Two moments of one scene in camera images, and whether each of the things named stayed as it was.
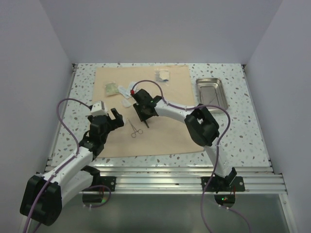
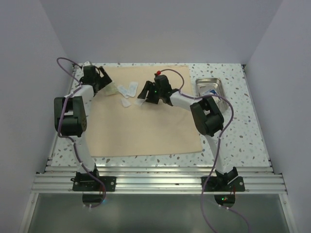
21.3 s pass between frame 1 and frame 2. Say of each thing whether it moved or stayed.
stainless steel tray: stayed
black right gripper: moved
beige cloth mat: stayed
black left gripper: moved
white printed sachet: stayed
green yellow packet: stayed
